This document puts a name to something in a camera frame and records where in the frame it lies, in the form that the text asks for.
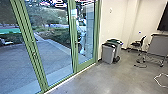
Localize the grey stone block pillar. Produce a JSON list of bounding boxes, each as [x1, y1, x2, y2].
[[83, 3, 96, 58]]

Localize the white floor cable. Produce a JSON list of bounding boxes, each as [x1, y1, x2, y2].
[[153, 73, 168, 88]]

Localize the white garden statue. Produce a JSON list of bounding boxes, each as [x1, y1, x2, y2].
[[76, 19, 87, 56]]

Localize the outdoor green shrub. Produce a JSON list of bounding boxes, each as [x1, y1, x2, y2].
[[0, 33, 24, 46], [43, 28, 79, 46]]

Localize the green lid indoor bin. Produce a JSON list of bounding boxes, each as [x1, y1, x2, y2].
[[106, 38, 124, 63]]

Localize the metal door handle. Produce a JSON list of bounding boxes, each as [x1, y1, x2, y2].
[[75, 35, 83, 44]]

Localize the black office chair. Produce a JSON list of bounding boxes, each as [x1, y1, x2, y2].
[[129, 34, 148, 64]]

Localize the white door sign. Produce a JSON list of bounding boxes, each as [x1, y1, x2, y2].
[[70, 9, 78, 19]]

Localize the green framed glass door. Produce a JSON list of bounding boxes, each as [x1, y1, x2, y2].
[[66, 0, 103, 73]]

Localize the grey indoor trash bin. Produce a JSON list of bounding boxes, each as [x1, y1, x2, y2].
[[101, 43, 117, 65]]

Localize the white wall switch plate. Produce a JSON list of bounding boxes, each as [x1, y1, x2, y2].
[[108, 8, 114, 14]]

